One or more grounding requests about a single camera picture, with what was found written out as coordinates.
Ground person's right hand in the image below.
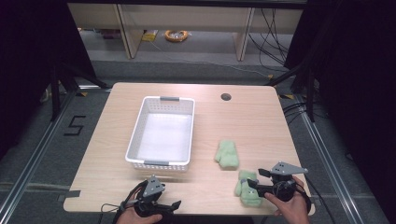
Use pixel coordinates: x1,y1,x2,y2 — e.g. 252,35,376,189
263,175,312,224

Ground black floor cables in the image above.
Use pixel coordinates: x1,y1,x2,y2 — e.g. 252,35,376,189
281,100,309,126

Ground right hand-held gripper cable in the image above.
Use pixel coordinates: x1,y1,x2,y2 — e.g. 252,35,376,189
303,175,335,224

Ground hand-held gripper cable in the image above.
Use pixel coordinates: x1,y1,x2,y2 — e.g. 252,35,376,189
100,181,148,224
303,175,335,224

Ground white floor cable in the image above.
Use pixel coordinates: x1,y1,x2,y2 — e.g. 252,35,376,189
148,39,273,79

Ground aluminium floor rail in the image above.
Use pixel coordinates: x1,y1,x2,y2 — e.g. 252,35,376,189
298,94,366,224
0,89,78,217

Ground white plastic basket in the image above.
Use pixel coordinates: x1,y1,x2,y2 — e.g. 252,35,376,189
124,95,196,173

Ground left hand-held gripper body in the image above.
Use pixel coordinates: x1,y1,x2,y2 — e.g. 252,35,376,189
134,175,166,218

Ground black curtain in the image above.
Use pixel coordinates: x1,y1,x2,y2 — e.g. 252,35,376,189
0,0,97,161
284,0,396,224

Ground black metal stand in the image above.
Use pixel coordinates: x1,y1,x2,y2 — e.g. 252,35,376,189
49,61,110,123
263,61,316,123

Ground yellow packet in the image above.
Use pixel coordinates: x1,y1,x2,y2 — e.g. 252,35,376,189
141,29,160,43

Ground bundle of black cables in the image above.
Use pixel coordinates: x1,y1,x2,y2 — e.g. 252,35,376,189
247,8,291,67

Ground left hand-held gripper cable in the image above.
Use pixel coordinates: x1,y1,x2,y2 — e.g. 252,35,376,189
100,181,148,224

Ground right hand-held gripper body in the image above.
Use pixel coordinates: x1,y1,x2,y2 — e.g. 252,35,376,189
262,161,309,203

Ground person's left hand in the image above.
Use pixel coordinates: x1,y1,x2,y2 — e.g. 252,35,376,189
116,189,163,224

